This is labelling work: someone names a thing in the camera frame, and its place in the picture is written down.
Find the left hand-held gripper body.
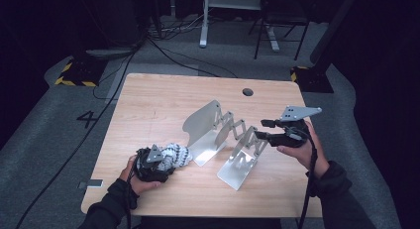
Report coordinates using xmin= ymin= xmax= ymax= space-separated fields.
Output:
xmin=134 ymin=143 xmax=176 ymax=183

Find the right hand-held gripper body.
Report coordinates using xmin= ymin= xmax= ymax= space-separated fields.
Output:
xmin=275 ymin=105 xmax=323 ymax=149

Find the striped knitted cloth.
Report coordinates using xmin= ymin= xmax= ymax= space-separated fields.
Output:
xmin=157 ymin=143 xmax=193 ymax=172

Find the person's right hand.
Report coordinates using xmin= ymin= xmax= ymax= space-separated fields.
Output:
xmin=276 ymin=120 xmax=331 ymax=180

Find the person's left hand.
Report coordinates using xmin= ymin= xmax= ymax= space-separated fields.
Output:
xmin=119 ymin=155 xmax=162 ymax=196

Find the small grey floor plate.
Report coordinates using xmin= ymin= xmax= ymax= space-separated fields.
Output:
xmin=77 ymin=178 xmax=104 ymax=189

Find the dark slanted stand pole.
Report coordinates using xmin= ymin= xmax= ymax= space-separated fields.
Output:
xmin=310 ymin=0 xmax=363 ymax=69

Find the grey flat floor base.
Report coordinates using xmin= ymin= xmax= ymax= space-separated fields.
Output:
xmin=86 ymin=48 xmax=137 ymax=58

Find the black chair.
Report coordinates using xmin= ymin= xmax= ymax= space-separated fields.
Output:
xmin=248 ymin=0 xmax=311 ymax=61

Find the right hand-held gripper cable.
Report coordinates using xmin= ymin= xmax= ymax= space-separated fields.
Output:
xmin=286 ymin=127 xmax=320 ymax=229

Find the hand-held gripper cable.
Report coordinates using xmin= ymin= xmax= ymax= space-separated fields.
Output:
xmin=122 ymin=153 xmax=147 ymax=229
xmin=286 ymin=127 xmax=320 ymax=229

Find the left hand-held gripper cable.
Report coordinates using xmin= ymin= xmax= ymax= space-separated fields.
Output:
xmin=122 ymin=153 xmax=147 ymax=229

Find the black base plate yellow corner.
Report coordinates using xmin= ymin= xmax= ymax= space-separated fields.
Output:
xmin=290 ymin=65 xmax=335 ymax=94

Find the black floor cable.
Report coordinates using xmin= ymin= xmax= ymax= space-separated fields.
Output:
xmin=14 ymin=37 xmax=148 ymax=229
xmin=147 ymin=37 xmax=239 ymax=79

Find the black yellow striped base plate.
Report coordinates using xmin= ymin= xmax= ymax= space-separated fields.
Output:
xmin=53 ymin=57 xmax=108 ymax=88

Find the white desk frame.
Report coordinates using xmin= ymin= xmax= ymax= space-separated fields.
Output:
xmin=198 ymin=0 xmax=285 ymax=53

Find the bundle of floor cables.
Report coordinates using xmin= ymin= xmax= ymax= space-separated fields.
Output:
xmin=148 ymin=14 xmax=206 ymax=35

